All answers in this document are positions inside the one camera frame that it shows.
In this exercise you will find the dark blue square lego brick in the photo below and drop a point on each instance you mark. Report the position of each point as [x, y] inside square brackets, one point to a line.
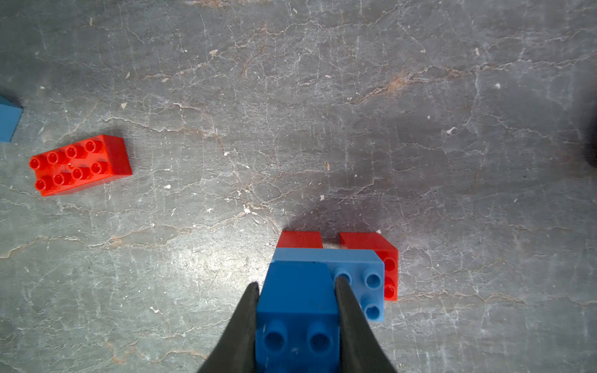
[297, 320]

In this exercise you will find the red long lego brick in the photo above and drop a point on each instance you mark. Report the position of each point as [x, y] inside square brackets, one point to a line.
[81, 165]

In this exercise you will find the light blue long lego brick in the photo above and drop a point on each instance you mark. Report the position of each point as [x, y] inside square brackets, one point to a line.
[363, 269]

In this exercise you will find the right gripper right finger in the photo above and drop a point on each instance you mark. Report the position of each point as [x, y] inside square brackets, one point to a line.
[359, 349]

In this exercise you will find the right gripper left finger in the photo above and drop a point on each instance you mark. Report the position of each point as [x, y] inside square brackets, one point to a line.
[235, 351]

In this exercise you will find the light blue flat square brick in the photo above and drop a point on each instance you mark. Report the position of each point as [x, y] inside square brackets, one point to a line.
[10, 115]

